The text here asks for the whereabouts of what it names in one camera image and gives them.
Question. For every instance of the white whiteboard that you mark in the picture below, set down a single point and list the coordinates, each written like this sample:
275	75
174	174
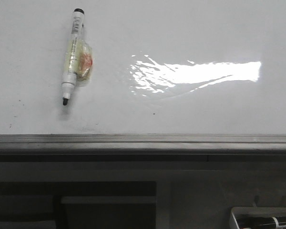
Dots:
159	66

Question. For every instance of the aluminium whiteboard frame rail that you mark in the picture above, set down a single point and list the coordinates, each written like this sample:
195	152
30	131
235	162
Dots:
139	147

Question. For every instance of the white wire marker tray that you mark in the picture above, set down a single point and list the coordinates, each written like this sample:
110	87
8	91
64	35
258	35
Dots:
254	211

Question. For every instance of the white taped whiteboard marker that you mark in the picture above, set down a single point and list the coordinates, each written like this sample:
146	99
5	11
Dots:
78	58

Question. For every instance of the dark cabinet panel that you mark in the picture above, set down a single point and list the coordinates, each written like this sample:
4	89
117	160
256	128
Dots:
78	205

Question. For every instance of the black marker in tray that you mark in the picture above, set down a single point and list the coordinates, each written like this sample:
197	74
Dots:
262	223

